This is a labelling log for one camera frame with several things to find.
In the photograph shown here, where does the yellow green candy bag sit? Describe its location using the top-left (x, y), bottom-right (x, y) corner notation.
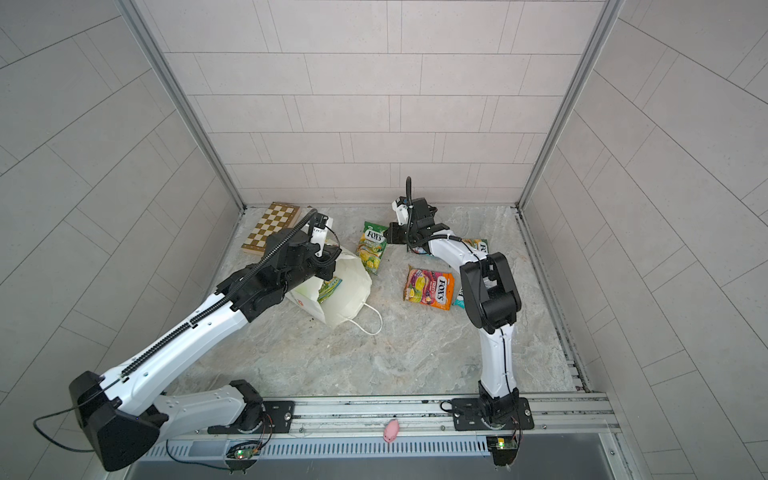
top-left (317, 277), bottom-right (343, 304)
top-left (464, 239), bottom-right (489, 254)

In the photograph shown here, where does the orange candy bag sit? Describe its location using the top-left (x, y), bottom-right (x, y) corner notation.
top-left (403, 266), bottom-right (456, 311)

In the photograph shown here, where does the white paper bag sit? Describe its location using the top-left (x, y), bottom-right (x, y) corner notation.
top-left (286, 249), bottom-right (383, 336)

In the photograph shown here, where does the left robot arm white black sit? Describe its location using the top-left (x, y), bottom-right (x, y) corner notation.
top-left (69, 228), bottom-right (342, 472)

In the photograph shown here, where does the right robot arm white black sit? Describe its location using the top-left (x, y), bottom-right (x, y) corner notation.
top-left (385, 191), bottom-right (533, 431)

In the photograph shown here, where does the wooden chessboard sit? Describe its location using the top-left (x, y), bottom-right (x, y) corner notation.
top-left (241, 202), bottom-right (301, 254)

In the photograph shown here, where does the left circuit board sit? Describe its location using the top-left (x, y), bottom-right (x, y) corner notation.
top-left (224, 440), bottom-right (263, 474)

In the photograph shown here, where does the circuit board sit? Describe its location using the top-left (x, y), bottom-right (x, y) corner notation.
top-left (486, 436), bottom-right (520, 467)
top-left (224, 440), bottom-right (263, 474)

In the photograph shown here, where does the right circuit board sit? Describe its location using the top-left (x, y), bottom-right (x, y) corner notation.
top-left (486, 436), bottom-right (520, 467)

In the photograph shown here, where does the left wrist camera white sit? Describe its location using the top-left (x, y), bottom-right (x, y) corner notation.
top-left (308, 212), bottom-right (333, 258)

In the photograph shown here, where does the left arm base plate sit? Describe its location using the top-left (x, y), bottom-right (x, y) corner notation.
top-left (207, 400), bottom-right (295, 434)

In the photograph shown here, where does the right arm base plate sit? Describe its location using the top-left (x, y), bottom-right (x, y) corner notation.
top-left (441, 396), bottom-right (535, 431)

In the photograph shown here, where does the pink eraser on rail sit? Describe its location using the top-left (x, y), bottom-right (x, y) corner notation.
top-left (383, 418), bottom-right (400, 444)

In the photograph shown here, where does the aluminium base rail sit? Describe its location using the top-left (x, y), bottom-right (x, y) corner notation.
top-left (142, 392), bottom-right (621, 466)

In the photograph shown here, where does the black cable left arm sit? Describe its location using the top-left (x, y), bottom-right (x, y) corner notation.
top-left (32, 395), bottom-right (241, 472)

